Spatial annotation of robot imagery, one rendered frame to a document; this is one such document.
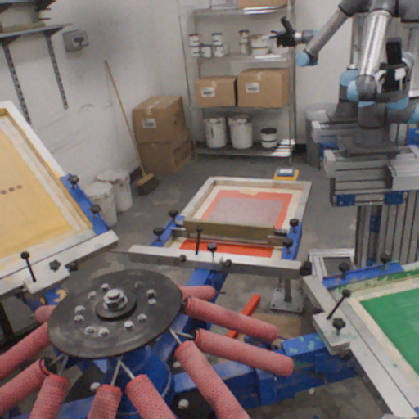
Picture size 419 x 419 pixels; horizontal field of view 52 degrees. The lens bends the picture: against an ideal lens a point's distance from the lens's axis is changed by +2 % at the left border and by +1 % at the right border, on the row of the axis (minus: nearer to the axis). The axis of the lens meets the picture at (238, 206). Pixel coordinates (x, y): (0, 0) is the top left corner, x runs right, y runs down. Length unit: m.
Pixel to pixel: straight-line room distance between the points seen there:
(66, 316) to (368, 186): 1.48
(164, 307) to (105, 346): 0.15
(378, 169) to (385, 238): 0.57
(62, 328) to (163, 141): 4.10
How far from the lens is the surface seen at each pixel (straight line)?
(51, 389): 1.02
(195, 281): 1.52
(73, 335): 1.02
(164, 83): 5.84
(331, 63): 5.26
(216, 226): 1.82
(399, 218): 2.46
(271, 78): 4.88
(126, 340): 0.96
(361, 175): 2.07
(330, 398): 2.49
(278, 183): 2.31
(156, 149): 5.11
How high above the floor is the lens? 1.95
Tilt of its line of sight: 28 degrees down
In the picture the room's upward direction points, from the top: 4 degrees counter-clockwise
